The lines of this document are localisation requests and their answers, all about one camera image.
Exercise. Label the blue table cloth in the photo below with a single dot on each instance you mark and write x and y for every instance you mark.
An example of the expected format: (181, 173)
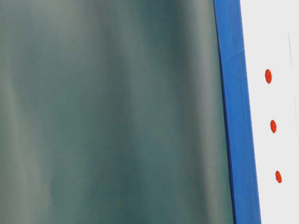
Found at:
(241, 158)

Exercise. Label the red dot mark two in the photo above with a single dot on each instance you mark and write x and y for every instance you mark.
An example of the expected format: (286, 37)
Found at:
(273, 126)

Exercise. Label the large white foam board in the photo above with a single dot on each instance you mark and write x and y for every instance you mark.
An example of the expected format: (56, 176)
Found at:
(271, 41)

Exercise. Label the red dot mark three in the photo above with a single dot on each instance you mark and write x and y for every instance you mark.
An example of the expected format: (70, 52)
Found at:
(278, 176)

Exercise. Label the green backdrop curtain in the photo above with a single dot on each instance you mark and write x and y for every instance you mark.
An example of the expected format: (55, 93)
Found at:
(111, 112)

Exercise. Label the red dot mark one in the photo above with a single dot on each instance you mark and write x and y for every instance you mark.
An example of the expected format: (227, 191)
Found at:
(268, 76)

